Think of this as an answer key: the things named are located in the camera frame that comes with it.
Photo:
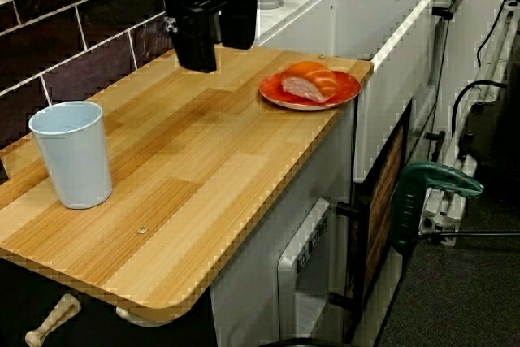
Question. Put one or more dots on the light blue plastic cup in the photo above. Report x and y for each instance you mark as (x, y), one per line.
(77, 160)

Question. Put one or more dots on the red round plate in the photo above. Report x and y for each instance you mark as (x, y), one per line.
(271, 92)

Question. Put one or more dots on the white toy kitchen unit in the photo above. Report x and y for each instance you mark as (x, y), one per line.
(345, 18)

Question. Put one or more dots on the black framed wooden door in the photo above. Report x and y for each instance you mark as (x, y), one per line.
(382, 209)

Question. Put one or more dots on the green metal clamp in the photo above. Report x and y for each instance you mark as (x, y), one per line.
(406, 209)

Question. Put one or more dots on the grey dispenser panel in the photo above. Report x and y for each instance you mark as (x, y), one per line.
(288, 282)

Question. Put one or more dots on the black cabinet front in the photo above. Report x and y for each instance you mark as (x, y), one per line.
(101, 322)

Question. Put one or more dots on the aluminium frame rail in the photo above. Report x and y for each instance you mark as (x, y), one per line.
(443, 221)

